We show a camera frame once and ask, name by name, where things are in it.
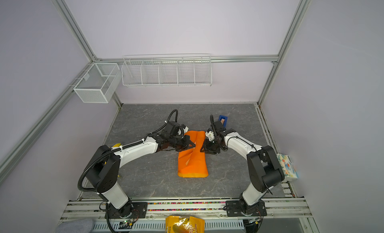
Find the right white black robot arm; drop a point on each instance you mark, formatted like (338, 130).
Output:
(264, 168)

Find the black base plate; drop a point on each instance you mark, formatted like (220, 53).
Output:
(126, 211)
(239, 208)

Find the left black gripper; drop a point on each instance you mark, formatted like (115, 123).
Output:
(187, 140)

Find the grey cloth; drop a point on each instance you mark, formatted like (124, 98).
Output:
(78, 226)

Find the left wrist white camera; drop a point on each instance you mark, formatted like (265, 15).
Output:
(182, 130)

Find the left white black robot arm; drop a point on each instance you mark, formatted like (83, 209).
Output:
(101, 173)

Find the wrist white camera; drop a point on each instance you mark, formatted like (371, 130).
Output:
(182, 130)
(210, 135)

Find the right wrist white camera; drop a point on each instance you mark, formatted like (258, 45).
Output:
(210, 135)

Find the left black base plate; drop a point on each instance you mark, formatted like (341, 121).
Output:
(126, 211)

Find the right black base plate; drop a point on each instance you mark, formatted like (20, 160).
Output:
(239, 208)

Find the blue tape dispenser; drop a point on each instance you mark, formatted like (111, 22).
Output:
(223, 119)

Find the green white tissue pack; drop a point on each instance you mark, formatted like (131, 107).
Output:
(287, 167)

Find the yellow snack bag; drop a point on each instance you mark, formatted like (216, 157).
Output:
(184, 224)

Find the white slotted cable duct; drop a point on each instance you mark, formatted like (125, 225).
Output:
(211, 226)

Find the white mesh square basket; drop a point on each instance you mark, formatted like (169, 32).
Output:
(99, 83)

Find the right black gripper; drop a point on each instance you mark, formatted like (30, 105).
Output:
(207, 148)

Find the white wire long shelf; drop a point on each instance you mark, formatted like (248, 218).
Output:
(167, 70)

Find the aluminium rail frame base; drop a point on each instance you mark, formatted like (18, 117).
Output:
(215, 209)

